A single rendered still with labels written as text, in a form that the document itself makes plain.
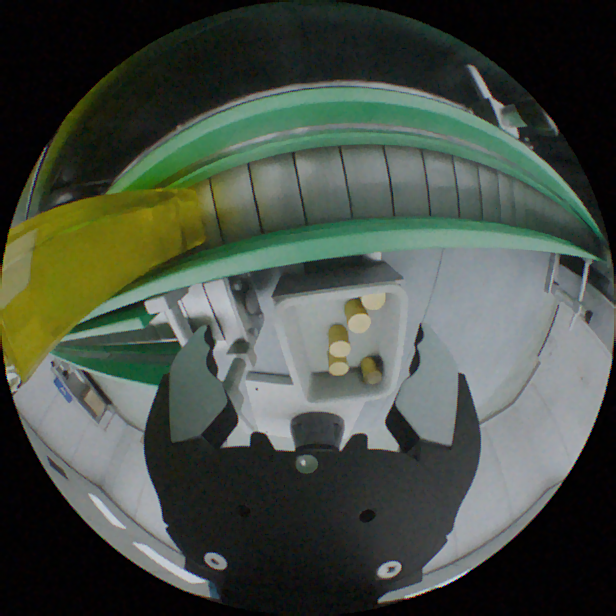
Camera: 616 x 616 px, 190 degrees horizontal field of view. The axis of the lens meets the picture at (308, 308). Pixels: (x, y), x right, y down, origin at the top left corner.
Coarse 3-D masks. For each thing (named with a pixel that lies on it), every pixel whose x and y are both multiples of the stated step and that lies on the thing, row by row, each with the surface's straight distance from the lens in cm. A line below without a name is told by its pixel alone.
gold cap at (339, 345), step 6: (330, 330) 33; (336, 330) 32; (342, 330) 32; (330, 336) 32; (336, 336) 31; (342, 336) 31; (348, 336) 33; (330, 342) 31; (336, 342) 30; (342, 342) 30; (348, 342) 31; (330, 348) 31; (336, 348) 31; (342, 348) 31; (348, 348) 31; (336, 354) 32; (342, 354) 32
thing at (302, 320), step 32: (352, 288) 23; (384, 288) 24; (288, 320) 28; (320, 320) 33; (384, 320) 33; (288, 352) 28; (320, 352) 37; (352, 352) 38; (384, 352) 36; (320, 384) 39; (352, 384) 39; (384, 384) 38
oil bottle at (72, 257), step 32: (128, 192) 14; (160, 192) 16; (192, 192) 19; (32, 224) 11; (64, 224) 11; (96, 224) 12; (128, 224) 13; (160, 224) 15; (192, 224) 18; (32, 256) 10; (64, 256) 11; (96, 256) 11; (128, 256) 12; (160, 256) 14; (32, 288) 10; (64, 288) 10; (96, 288) 11; (0, 320) 10; (32, 320) 10; (64, 320) 10; (32, 352) 10
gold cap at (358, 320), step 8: (352, 304) 30; (360, 304) 30; (344, 312) 32; (352, 312) 29; (360, 312) 28; (352, 320) 28; (360, 320) 28; (368, 320) 29; (352, 328) 29; (360, 328) 29
